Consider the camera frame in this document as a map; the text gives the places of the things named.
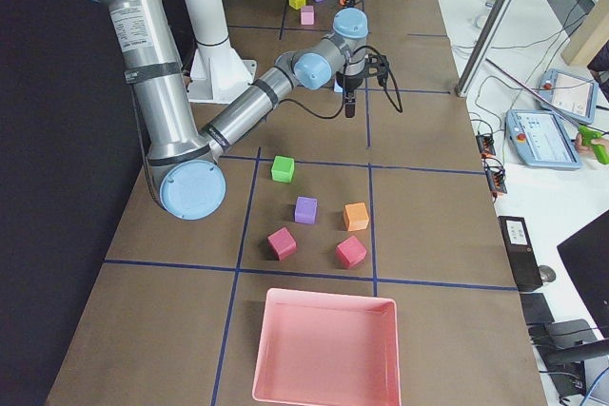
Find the pink foam block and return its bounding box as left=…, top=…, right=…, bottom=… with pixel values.
left=300, top=6, right=315, bottom=26

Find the green foam block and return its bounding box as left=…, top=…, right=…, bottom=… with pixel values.
left=271, top=155, right=295, bottom=184

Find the right purple foam block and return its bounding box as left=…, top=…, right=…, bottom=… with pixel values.
left=294, top=196, right=318, bottom=224

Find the right orange foam block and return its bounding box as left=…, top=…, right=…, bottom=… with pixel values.
left=344, top=203, right=369, bottom=232

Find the upper orange connector block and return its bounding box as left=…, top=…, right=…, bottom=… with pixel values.
left=476, top=133, right=496, bottom=158

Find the orange connector block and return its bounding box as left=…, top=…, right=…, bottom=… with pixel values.
left=484, top=165, right=507, bottom=197
left=476, top=133, right=496, bottom=158

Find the dark red foam block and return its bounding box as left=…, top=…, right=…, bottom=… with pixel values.
left=266, top=227, right=298, bottom=261

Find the lower orange connector block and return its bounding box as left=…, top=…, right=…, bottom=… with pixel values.
left=484, top=165, right=507, bottom=197

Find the near teach pendant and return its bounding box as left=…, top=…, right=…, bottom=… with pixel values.
left=505, top=109, right=581, bottom=170

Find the teach pendant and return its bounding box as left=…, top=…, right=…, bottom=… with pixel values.
left=539, top=68, right=599, bottom=125
left=505, top=109, right=581, bottom=170

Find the black box device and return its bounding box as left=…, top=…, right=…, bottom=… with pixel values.
left=498, top=216, right=542, bottom=292

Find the far teach pendant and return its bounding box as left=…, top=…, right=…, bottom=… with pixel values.
left=539, top=68, right=599, bottom=125

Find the pink plastic tray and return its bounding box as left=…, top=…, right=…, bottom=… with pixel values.
left=252, top=288, right=402, bottom=405

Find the black monitor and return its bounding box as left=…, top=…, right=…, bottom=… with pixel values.
left=558, top=217, right=609, bottom=337

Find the white pedestal column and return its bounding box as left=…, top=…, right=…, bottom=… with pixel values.
left=185, top=0, right=256, bottom=104

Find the aluminium frame post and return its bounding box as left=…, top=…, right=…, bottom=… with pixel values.
left=455, top=0, right=513, bottom=98

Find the green handled grabber tool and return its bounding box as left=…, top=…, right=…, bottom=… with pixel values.
left=489, top=62, right=608, bottom=169

